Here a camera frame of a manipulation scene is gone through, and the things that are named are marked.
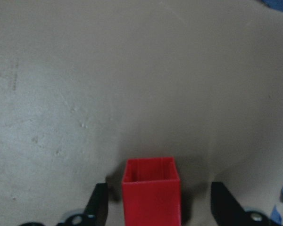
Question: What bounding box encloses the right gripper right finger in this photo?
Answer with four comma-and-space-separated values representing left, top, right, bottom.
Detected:
210, 182, 249, 226

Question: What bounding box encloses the red toy block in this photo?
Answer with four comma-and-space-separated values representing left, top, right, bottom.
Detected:
122, 157, 182, 226

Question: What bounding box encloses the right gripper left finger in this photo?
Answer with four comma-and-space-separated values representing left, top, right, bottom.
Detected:
83, 183, 108, 226

